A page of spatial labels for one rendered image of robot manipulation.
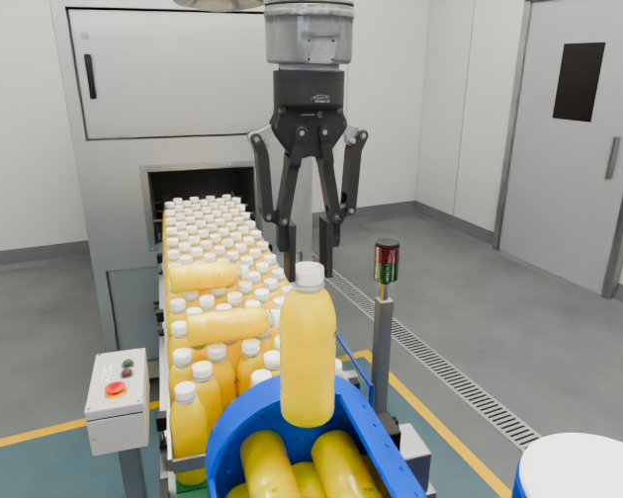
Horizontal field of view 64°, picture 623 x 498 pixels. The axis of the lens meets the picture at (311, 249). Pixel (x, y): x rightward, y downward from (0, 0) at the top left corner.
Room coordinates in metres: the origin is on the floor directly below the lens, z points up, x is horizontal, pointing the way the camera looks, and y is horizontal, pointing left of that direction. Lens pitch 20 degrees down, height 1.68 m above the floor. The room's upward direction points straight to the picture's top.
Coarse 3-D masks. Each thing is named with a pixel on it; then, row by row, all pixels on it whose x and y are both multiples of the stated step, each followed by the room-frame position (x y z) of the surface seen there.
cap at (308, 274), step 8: (296, 264) 0.57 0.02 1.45; (304, 264) 0.57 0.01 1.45; (312, 264) 0.57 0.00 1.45; (320, 264) 0.57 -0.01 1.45; (296, 272) 0.55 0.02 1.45; (304, 272) 0.54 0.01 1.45; (312, 272) 0.54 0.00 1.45; (320, 272) 0.55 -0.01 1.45; (296, 280) 0.55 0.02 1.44; (304, 280) 0.54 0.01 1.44; (312, 280) 0.54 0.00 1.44; (320, 280) 0.55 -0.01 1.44
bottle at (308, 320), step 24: (312, 288) 0.54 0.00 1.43; (288, 312) 0.54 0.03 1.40; (312, 312) 0.53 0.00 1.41; (288, 336) 0.53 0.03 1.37; (312, 336) 0.52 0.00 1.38; (288, 360) 0.53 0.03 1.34; (312, 360) 0.52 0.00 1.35; (288, 384) 0.53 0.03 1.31; (312, 384) 0.52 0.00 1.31; (288, 408) 0.53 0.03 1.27; (312, 408) 0.52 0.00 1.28
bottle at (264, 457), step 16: (256, 432) 0.64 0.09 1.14; (272, 432) 0.64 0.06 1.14; (240, 448) 0.63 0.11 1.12; (256, 448) 0.60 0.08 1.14; (272, 448) 0.60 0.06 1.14; (256, 464) 0.57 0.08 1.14; (272, 464) 0.57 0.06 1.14; (288, 464) 0.58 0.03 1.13; (256, 480) 0.55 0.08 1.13; (272, 480) 0.54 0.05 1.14; (288, 480) 0.54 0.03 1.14; (256, 496) 0.52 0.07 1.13; (272, 496) 0.51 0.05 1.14; (288, 496) 0.51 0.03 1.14
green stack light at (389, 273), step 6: (378, 264) 1.18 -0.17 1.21; (384, 264) 1.17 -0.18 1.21; (396, 264) 1.17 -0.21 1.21; (378, 270) 1.18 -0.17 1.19; (384, 270) 1.17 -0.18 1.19; (390, 270) 1.17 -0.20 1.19; (396, 270) 1.18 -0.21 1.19; (378, 276) 1.17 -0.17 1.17; (384, 276) 1.17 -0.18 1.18; (390, 276) 1.17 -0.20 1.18; (396, 276) 1.18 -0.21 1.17; (384, 282) 1.17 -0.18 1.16; (390, 282) 1.17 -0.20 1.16
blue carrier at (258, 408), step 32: (256, 384) 0.65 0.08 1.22; (352, 384) 0.69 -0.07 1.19; (224, 416) 0.62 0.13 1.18; (256, 416) 0.59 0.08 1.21; (352, 416) 0.58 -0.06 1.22; (224, 448) 0.58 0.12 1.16; (288, 448) 0.66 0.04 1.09; (384, 448) 0.53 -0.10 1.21; (224, 480) 0.63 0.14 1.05; (384, 480) 0.47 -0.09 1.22; (416, 480) 0.51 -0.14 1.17
